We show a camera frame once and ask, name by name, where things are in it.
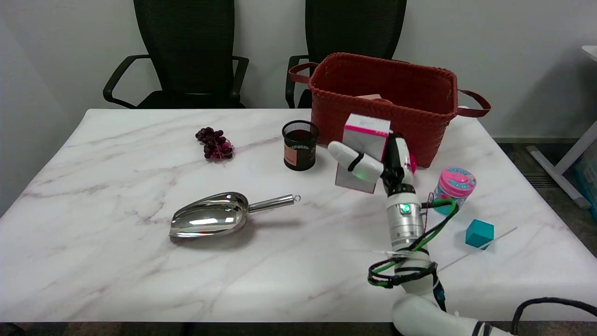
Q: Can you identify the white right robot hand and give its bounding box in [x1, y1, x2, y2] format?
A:
[327, 133, 418, 195]

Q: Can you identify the white paper box pink trim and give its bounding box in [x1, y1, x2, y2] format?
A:
[335, 113, 391, 194]

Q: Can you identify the red woven basket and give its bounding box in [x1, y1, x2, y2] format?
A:
[288, 52, 492, 168]

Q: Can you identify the black mesh pen cup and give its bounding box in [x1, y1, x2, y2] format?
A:
[282, 120, 320, 171]

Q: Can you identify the pink lidded teal cup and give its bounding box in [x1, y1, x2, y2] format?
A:
[432, 168, 477, 216]

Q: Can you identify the teal cube block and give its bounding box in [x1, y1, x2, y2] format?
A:
[465, 219, 495, 250]

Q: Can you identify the black mesh office chair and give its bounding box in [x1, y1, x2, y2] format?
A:
[285, 0, 408, 109]
[103, 0, 250, 110]

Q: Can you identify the purple grape bunch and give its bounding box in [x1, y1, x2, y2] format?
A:
[195, 127, 235, 161]

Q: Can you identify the silver metal scoop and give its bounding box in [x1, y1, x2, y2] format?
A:
[169, 191, 301, 238]

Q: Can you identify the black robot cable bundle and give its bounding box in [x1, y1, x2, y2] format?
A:
[367, 198, 459, 288]

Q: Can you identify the white desk leg frame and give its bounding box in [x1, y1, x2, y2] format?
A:
[526, 46, 597, 210]

